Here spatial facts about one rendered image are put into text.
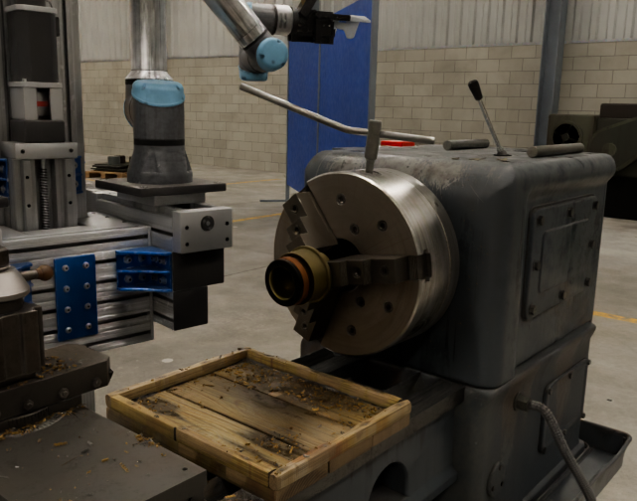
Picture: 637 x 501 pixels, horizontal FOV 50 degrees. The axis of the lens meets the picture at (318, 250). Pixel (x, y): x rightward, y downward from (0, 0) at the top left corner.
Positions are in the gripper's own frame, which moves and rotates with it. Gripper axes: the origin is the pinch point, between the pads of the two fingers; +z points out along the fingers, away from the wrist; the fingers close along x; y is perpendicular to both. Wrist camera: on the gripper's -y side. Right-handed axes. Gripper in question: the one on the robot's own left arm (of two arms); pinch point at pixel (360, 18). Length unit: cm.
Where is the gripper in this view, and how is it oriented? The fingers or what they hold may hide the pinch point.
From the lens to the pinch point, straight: 197.0
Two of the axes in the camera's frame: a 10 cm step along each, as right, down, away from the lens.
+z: 9.3, -0.5, 3.6
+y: -0.7, 9.4, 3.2
